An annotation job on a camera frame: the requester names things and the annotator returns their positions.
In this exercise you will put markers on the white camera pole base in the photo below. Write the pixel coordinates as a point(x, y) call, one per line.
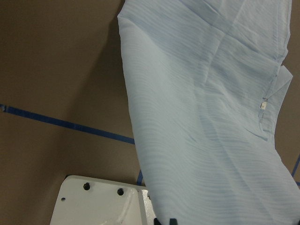
point(90, 201)

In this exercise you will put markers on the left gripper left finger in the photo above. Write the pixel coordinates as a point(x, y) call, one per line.
point(156, 221)

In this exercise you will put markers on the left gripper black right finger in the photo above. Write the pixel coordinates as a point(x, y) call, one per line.
point(173, 221)

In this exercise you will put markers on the light blue button-up shirt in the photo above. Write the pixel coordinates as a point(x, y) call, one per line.
point(205, 83)

